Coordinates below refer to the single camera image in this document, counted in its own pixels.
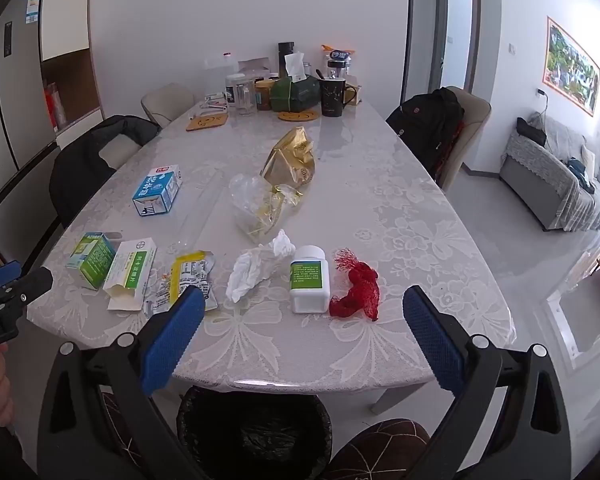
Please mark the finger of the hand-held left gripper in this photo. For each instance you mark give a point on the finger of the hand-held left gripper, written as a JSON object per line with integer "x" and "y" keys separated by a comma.
{"x": 30, "y": 285}
{"x": 2, "y": 275}

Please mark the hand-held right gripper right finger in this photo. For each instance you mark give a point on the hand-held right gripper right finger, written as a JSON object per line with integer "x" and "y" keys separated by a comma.
{"x": 432, "y": 345}

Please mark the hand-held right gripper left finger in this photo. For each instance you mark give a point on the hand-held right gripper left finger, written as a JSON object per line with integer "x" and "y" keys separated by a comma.
{"x": 175, "y": 340}

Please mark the green white medicine box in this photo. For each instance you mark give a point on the green white medicine box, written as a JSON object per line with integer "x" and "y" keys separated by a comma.
{"x": 95, "y": 260}

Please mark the yellow white snack packet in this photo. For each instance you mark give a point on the yellow white snack packet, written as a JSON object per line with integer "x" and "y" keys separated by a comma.
{"x": 192, "y": 270}

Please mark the white medicine carton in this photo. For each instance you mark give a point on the white medicine carton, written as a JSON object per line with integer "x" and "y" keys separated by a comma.
{"x": 130, "y": 270}

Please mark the red mesh net bag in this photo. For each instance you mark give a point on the red mesh net bag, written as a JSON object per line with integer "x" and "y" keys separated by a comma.
{"x": 357, "y": 290}

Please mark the white tissue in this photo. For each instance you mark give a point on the white tissue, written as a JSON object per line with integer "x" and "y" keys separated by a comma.
{"x": 247, "y": 272}

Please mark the black lined trash bin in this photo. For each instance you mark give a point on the black lined trash bin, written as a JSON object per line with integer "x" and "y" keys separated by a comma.
{"x": 255, "y": 435}

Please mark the white pill bottle green label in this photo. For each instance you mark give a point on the white pill bottle green label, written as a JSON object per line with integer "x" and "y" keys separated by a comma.
{"x": 310, "y": 285}

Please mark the blue white carton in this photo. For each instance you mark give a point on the blue white carton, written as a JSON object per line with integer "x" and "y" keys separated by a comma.
{"x": 155, "y": 192}

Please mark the clear plastic bag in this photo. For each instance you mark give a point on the clear plastic bag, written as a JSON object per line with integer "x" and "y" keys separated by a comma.
{"x": 245, "y": 200}

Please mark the gold foil bag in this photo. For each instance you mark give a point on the gold foil bag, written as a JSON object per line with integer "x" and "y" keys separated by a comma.
{"x": 290, "y": 160}

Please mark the black jacket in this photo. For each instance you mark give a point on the black jacket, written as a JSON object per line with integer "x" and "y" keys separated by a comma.
{"x": 90, "y": 160}

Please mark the white lace tablecloth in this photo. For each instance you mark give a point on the white lace tablecloth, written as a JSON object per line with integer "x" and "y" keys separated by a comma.
{"x": 380, "y": 210}

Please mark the beige dining chair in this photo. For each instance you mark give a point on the beige dining chair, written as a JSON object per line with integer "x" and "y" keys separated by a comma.
{"x": 475, "y": 130}
{"x": 167, "y": 102}
{"x": 122, "y": 150}

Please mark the red packaging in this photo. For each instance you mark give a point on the red packaging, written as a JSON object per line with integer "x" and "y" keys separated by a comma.
{"x": 55, "y": 105}

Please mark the silver refrigerator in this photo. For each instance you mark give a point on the silver refrigerator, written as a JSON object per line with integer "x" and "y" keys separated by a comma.
{"x": 20, "y": 85}

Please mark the grey covered sofa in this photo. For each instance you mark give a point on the grey covered sofa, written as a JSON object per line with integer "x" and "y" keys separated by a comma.
{"x": 540, "y": 175}

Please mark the square wooden coaster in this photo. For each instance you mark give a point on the square wooden coaster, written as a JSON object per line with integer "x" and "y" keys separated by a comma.
{"x": 207, "y": 121}

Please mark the black backpack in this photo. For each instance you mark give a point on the black backpack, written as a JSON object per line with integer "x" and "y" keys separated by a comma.
{"x": 425, "y": 120}

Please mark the blue cloth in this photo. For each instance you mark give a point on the blue cloth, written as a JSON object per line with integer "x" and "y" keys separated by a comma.
{"x": 580, "y": 172}

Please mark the black bag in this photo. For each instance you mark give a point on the black bag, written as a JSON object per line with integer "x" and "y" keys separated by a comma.
{"x": 530, "y": 132}

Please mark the small flat packet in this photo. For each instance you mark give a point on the small flat packet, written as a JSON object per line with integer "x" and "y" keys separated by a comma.
{"x": 215, "y": 97}

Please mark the clear glass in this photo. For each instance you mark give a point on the clear glass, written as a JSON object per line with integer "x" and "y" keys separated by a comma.
{"x": 246, "y": 100}

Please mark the round wooden coaster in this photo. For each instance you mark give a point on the round wooden coaster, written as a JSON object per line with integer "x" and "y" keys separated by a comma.
{"x": 297, "y": 116}

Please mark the clear jar white lid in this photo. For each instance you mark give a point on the clear jar white lid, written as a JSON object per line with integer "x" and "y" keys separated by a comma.
{"x": 232, "y": 87}

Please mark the amber jar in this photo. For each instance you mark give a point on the amber jar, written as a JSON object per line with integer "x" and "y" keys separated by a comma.
{"x": 264, "y": 96}

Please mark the small yellow box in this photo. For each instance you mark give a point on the small yellow box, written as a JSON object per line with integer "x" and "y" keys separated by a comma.
{"x": 354, "y": 94}

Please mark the black mug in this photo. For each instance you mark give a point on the black mug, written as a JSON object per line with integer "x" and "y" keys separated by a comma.
{"x": 332, "y": 97}

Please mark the white and wood cabinet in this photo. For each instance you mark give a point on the white and wood cabinet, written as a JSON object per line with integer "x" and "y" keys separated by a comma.
{"x": 62, "y": 10}

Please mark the green tissue box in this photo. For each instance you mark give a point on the green tissue box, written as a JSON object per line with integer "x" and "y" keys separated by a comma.
{"x": 295, "y": 95}

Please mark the clear bottle red cap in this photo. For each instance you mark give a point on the clear bottle red cap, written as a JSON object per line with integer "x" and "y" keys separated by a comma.
{"x": 217, "y": 70}

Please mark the white cardboard box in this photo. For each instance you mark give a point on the white cardboard box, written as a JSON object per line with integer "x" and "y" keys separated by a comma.
{"x": 252, "y": 67}

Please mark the clear bottle black lid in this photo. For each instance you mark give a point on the clear bottle black lid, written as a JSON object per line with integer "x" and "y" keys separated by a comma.
{"x": 336, "y": 69}

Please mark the black thermos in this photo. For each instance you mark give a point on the black thermos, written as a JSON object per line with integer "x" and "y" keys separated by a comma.
{"x": 286, "y": 57}

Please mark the orange snack bag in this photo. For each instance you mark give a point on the orange snack bag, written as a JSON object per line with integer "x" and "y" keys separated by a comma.
{"x": 337, "y": 51}

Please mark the framed landscape painting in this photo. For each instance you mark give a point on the framed landscape painting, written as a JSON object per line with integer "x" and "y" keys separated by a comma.
{"x": 572, "y": 67}

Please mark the grey door frame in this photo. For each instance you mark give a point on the grey door frame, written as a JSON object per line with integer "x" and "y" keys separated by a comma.
{"x": 435, "y": 35}

